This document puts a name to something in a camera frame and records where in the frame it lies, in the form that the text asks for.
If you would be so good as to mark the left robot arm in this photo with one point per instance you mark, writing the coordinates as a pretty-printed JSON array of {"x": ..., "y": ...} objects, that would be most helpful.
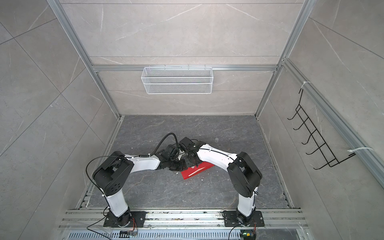
[{"x": 112, "y": 174}]

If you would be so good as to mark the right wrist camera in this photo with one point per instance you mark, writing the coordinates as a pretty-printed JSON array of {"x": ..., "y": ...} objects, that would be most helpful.
[{"x": 187, "y": 143}]

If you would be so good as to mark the white wire mesh basket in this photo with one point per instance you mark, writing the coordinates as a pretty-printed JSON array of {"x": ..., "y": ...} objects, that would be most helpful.
[{"x": 178, "y": 80}]

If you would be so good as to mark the grey slotted cable duct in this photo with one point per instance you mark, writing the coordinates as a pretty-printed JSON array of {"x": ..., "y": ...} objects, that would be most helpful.
[{"x": 158, "y": 235}]

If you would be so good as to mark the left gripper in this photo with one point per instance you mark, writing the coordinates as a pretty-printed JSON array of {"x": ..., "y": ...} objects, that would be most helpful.
[{"x": 182, "y": 167}]

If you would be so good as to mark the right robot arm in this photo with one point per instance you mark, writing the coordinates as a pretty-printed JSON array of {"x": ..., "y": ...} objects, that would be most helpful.
[{"x": 243, "y": 172}]

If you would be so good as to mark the red envelope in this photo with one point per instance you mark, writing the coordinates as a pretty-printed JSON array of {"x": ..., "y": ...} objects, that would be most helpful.
[{"x": 192, "y": 171}]

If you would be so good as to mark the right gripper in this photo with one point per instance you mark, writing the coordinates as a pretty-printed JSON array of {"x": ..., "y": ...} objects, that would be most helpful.
[{"x": 188, "y": 164}]

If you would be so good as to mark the black wire hook rack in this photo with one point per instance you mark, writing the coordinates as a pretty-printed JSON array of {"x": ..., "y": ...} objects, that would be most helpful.
[{"x": 316, "y": 137}]

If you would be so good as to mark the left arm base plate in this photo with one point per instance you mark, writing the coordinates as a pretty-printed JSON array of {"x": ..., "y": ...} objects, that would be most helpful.
[{"x": 126, "y": 220}]

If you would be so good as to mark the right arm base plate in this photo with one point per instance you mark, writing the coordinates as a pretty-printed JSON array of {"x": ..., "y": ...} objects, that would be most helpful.
[{"x": 234, "y": 218}]

